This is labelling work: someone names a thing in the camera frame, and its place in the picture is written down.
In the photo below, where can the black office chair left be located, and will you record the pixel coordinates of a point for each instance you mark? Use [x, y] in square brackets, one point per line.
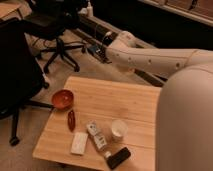
[21, 77]

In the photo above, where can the power strip with cables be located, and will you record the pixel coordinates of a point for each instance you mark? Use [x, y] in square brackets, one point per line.
[98, 50]

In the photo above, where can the black office chair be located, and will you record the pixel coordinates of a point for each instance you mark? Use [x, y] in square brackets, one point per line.
[48, 20]
[21, 77]

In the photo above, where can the red bowl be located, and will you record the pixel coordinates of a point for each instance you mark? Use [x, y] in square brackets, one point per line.
[62, 99]

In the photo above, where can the black phone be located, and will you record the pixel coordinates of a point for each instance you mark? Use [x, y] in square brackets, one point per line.
[115, 160]

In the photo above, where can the white spray bottle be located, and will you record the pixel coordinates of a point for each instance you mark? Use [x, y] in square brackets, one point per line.
[89, 9]

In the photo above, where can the black office chair back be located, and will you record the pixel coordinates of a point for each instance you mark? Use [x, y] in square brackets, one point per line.
[48, 20]

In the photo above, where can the white paper cup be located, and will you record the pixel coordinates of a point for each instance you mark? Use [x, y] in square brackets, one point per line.
[118, 130]

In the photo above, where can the white rectangular box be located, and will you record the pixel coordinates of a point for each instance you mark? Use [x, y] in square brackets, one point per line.
[79, 143]

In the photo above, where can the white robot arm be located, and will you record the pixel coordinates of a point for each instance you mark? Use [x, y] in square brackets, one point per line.
[184, 115]

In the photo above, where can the red oblong object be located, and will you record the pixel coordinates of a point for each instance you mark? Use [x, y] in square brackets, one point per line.
[71, 120]

